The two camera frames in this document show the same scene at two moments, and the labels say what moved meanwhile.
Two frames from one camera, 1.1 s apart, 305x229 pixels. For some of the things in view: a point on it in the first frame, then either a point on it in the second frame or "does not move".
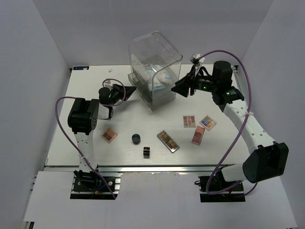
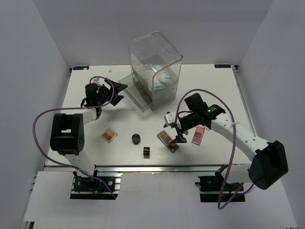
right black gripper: x=182 y=86 → x=179 y=138
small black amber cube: x=146 y=152 does not move
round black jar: x=136 y=138 does not move
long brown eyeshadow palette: x=168 y=141 does not move
